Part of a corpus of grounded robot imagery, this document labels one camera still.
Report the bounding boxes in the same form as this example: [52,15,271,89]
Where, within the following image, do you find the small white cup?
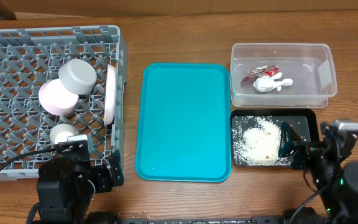
[49,124,76,144]

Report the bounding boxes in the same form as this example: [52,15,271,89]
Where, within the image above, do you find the pink bowl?
[39,79,79,116]

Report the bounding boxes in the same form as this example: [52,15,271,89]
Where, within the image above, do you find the red snack wrapper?
[241,65,279,83]

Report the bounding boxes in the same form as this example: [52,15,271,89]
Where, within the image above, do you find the teal serving tray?
[135,63,232,183]

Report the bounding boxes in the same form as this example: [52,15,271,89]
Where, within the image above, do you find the black waste tray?
[230,108,320,167]

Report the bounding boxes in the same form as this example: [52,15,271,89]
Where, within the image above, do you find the white rice grains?
[231,116,289,166]

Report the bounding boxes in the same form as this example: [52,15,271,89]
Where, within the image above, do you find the white round plate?
[104,65,117,126]

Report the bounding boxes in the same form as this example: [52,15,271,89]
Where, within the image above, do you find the grey plastic dish rack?
[0,25,127,181]

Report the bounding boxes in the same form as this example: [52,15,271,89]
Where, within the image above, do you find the clear plastic bin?
[230,43,337,108]

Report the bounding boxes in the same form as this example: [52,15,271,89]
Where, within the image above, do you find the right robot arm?
[278,119,358,223]

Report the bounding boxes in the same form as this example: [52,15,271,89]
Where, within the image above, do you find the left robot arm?
[26,134,124,224]

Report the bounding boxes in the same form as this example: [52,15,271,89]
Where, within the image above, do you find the grey bowl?
[58,58,97,95]

